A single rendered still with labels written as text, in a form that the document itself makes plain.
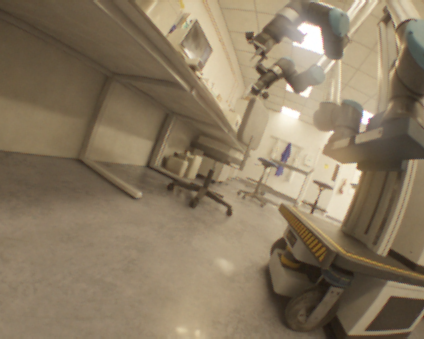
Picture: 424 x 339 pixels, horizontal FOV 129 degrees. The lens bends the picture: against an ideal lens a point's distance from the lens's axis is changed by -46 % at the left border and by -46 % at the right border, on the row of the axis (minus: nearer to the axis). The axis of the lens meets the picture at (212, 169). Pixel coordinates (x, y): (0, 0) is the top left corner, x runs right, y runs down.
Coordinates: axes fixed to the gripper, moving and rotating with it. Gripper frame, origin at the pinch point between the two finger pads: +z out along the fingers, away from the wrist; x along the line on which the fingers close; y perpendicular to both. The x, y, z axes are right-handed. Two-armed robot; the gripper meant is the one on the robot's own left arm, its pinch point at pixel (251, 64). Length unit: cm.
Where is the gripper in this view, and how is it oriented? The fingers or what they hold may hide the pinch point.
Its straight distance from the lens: 62.7
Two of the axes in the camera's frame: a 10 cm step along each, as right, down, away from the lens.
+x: -3.6, 0.4, -9.3
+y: -6.6, -7.1, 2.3
